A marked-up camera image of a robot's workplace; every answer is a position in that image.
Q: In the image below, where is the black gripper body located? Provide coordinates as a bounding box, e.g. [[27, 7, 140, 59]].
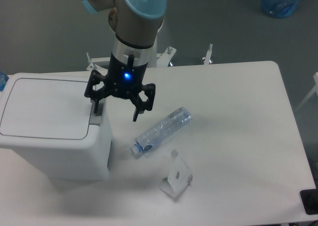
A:
[[104, 54, 148, 99]]

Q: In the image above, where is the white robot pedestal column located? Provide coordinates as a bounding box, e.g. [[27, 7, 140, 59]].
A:
[[147, 20, 164, 68]]

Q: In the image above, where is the black device at table edge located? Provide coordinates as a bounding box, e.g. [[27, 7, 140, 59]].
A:
[[300, 189, 318, 215]]

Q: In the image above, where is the white pedestal base frame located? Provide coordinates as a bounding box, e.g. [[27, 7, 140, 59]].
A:
[[86, 43, 213, 71]]

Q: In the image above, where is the white crumpled milk carton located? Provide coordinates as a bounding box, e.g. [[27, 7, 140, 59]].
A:
[[159, 149, 193, 200]]

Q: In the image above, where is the white plastic trash can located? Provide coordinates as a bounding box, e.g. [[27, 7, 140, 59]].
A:
[[0, 73, 112, 180]]

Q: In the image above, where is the clear plastic water bottle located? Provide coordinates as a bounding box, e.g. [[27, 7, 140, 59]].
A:
[[130, 107, 192, 157]]

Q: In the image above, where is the white frame at right edge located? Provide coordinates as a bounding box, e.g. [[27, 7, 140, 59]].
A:
[[295, 72, 318, 112]]

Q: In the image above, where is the white trash can lid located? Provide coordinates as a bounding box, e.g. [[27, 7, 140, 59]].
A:
[[0, 77, 91, 140]]

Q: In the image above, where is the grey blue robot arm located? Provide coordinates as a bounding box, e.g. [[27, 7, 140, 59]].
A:
[[81, 0, 168, 121]]

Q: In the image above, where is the blue object at left edge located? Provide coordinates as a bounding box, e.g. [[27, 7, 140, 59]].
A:
[[0, 72, 9, 91]]

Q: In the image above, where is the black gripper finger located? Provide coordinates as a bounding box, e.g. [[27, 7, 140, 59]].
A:
[[84, 70, 113, 113], [129, 82, 156, 122]]

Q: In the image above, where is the grey trash can push button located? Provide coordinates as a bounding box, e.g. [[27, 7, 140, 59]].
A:
[[89, 99, 105, 126]]

